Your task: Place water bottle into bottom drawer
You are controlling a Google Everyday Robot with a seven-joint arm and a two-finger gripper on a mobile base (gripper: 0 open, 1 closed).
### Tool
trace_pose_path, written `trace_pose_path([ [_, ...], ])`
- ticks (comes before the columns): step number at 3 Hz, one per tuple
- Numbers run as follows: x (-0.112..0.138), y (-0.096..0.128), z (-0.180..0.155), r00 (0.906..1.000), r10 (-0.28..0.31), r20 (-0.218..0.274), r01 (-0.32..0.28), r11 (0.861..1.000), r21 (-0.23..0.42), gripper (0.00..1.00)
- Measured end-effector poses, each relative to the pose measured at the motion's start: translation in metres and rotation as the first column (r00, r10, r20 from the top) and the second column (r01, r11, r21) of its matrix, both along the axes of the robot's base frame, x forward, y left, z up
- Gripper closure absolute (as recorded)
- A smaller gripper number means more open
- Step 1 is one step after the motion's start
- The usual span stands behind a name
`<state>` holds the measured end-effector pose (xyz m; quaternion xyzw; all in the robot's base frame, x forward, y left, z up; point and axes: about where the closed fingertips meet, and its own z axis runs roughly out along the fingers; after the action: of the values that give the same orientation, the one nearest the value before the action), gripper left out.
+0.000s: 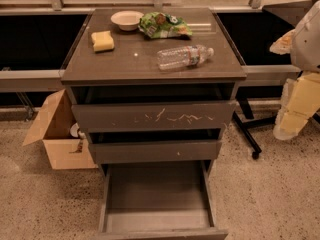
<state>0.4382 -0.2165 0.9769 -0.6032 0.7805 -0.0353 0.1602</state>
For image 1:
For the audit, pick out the middle cabinet drawer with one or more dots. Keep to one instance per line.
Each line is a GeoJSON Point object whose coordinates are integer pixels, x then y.
{"type": "Point", "coordinates": [159, 151]}

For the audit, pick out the white cup in box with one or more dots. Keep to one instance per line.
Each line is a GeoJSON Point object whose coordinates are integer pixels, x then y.
{"type": "Point", "coordinates": [76, 132]}

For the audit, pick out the dark brown drawer cabinet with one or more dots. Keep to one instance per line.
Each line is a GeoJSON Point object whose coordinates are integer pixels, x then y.
{"type": "Point", "coordinates": [129, 74]}

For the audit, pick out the open bottom cabinet drawer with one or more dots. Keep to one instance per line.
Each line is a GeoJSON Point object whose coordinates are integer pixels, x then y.
{"type": "Point", "coordinates": [157, 201]}

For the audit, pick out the black rolling stand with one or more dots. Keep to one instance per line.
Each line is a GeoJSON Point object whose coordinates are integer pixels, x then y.
{"type": "Point", "coordinates": [254, 121]}

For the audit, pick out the white paper bowl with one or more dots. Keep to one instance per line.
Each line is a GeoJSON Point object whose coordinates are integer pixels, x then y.
{"type": "Point", "coordinates": [127, 20]}

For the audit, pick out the clear plastic water bottle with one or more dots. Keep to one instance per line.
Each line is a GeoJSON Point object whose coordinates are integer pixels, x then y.
{"type": "Point", "coordinates": [180, 57]}

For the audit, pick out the top cabinet drawer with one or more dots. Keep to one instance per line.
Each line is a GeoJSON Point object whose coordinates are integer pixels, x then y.
{"type": "Point", "coordinates": [134, 117]}

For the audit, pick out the green snack bag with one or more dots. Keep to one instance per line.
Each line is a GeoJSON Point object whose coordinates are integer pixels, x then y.
{"type": "Point", "coordinates": [159, 25]}

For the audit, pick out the yellow sponge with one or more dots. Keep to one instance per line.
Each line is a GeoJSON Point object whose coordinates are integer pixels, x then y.
{"type": "Point", "coordinates": [102, 41]}

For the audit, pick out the open cardboard box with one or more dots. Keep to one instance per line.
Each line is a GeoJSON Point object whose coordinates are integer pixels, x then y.
{"type": "Point", "coordinates": [52, 127]}

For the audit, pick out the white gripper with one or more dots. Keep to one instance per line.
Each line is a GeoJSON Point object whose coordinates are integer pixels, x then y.
{"type": "Point", "coordinates": [307, 45]}

